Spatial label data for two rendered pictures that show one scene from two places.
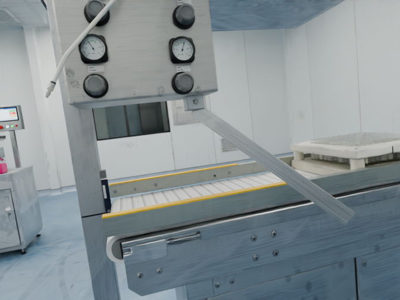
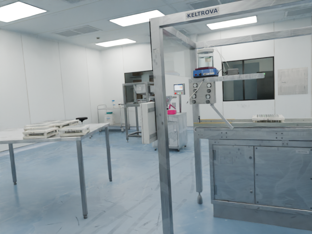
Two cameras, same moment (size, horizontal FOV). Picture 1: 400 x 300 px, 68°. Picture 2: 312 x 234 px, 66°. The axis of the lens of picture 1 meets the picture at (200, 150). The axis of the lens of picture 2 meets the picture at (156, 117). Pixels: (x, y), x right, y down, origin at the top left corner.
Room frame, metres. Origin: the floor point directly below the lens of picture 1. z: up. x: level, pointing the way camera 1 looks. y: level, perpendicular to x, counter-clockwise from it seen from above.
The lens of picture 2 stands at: (-1.51, -0.91, 1.20)
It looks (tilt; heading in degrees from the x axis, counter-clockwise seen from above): 5 degrees down; 38
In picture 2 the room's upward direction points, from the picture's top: 3 degrees counter-clockwise
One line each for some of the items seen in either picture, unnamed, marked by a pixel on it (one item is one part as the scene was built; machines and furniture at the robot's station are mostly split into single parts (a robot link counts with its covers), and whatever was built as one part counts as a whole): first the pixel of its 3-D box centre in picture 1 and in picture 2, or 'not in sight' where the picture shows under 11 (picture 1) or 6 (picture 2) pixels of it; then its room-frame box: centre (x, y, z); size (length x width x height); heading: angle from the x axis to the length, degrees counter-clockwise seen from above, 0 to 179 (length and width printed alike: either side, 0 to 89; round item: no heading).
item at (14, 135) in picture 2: not in sight; (36, 133); (-0.10, 1.99, 0.81); 1.50 x 1.10 x 0.04; 124
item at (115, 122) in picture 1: (130, 105); (247, 80); (5.57, 1.20, 1.43); 1.38 x 0.01 x 1.16; 103
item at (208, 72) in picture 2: not in sight; (205, 73); (0.57, 0.08, 1.36); 0.21 x 0.20 x 0.09; 14
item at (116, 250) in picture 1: (121, 224); not in sight; (0.59, 0.18, 0.85); 0.27 x 0.03 x 0.03; 14
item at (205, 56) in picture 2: not in sight; (205, 58); (0.58, 0.08, 1.50); 0.15 x 0.15 x 0.19
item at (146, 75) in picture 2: not in sight; (141, 87); (4.84, 4.49, 1.43); 1.32 x 0.01 x 1.11; 103
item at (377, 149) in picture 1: (359, 144); (267, 117); (0.74, -0.40, 0.94); 0.25 x 0.24 x 0.02; 14
